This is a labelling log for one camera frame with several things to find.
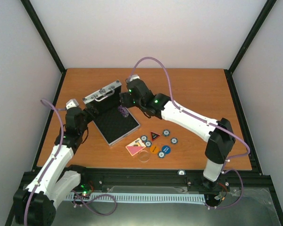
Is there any purple poker chip stack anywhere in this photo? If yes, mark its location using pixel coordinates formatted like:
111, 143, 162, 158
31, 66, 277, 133
117, 105, 129, 118

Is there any aluminium poker case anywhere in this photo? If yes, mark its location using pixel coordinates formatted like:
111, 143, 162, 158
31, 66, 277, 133
83, 80, 140, 146

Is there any blue green chip stack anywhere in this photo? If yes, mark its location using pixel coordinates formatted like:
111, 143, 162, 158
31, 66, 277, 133
163, 129, 170, 137

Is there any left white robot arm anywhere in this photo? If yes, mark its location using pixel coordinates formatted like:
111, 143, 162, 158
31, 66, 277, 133
13, 106, 99, 226

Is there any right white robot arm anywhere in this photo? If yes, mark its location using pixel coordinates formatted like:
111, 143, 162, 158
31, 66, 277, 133
120, 78, 236, 183

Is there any triangular all in button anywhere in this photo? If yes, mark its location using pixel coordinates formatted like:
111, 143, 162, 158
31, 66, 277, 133
150, 131, 161, 141

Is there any pink yellow card deck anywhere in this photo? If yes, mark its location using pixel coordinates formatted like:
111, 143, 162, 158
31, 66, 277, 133
125, 138, 146, 156

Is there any orange big blind button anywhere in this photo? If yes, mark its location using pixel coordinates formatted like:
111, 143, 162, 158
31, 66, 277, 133
150, 145, 160, 154

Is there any clear round dealer button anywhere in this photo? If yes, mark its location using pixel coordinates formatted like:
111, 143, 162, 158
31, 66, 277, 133
138, 150, 151, 163

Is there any blue small blind button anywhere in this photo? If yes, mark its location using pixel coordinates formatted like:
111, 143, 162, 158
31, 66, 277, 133
161, 145, 171, 154

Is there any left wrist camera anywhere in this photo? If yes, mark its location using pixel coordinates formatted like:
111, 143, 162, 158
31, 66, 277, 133
65, 98, 79, 110

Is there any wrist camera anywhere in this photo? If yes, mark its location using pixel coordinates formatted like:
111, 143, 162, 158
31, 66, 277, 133
65, 98, 79, 110
125, 74, 140, 84

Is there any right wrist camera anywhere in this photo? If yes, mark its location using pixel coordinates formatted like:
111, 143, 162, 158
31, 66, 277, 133
125, 74, 140, 84

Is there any light blue cable duct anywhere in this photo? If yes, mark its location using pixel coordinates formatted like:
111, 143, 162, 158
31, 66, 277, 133
64, 192, 205, 205

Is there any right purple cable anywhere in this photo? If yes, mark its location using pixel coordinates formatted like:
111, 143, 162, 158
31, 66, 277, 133
130, 56, 251, 210

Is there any black aluminium frame rail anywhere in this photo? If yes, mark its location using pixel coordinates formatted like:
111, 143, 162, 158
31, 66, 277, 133
21, 166, 274, 194

